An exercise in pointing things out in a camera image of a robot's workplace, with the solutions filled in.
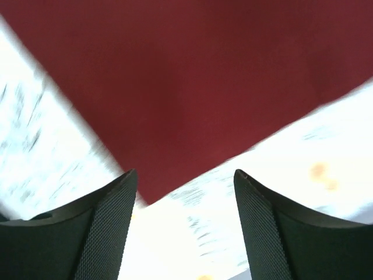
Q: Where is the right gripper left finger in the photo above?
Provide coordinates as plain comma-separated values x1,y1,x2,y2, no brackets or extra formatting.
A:
1,170,138,280

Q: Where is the dark maroon t shirt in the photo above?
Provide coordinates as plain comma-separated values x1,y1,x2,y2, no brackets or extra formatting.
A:
1,0,372,204

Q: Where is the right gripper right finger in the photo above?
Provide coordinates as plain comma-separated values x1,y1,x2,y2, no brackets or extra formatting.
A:
234,170,372,280

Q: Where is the floral table mat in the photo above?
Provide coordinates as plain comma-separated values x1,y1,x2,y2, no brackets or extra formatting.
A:
1,22,372,279

